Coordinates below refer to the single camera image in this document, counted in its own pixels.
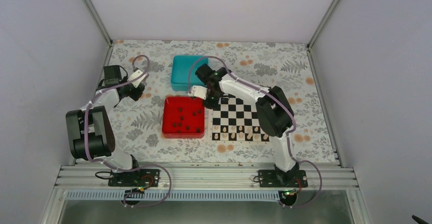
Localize red plastic tray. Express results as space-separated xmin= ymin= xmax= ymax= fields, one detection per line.
xmin=161 ymin=96 xmax=205 ymax=139

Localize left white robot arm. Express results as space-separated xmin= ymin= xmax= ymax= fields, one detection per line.
xmin=65 ymin=65 xmax=149 ymax=186

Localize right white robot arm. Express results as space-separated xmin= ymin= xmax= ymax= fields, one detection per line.
xmin=190 ymin=64 xmax=300 ymax=187

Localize black white chessboard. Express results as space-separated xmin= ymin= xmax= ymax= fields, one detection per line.
xmin=208 ymin=94 xmax=271 ymax=144

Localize teal plastic box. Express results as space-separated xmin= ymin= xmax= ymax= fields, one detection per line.
xmin=171 ymin=55 xmax=208 ymax=92

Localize floral patterned table mat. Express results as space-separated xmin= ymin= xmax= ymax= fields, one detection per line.
xmin=109 ymin=40 xmax=336 ymax=163

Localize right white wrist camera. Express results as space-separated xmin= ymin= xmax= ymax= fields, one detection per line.
xmin=188 ymin=86 xmax=207 ymax=100

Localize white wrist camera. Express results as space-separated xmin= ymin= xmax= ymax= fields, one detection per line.
xmin=188 ymin=86 xmax=207 ymax=100
xmin=127 ymin=69 xmax=149 ymax=88

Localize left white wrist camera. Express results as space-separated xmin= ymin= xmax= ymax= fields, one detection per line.
xmin=127 ymin=69 xmax=149 ymax=88

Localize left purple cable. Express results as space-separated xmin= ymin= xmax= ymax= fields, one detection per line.
xmin=84 ymin=54 xmax=173 ymax=208

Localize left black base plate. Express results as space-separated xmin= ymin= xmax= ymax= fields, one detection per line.
xmin=108 ymin=169 xmax=160 ymax=188

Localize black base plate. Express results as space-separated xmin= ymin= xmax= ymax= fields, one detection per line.
xmin=253 ymin=170 xmax=309 ymax=188
xmin=108 ymin=169 xmax=160 ymax=188

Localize aluminium mounting rail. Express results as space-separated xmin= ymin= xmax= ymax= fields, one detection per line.
xmin=55 ymin=162 xmax=359 ymax=190

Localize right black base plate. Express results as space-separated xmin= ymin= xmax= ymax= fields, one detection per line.
xmin=253 ymin=170 xmax=309 ymax=188

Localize aluminium corner post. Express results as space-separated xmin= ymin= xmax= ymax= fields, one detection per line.
xmin=83 ymin=0 xmax=112 ymax=45

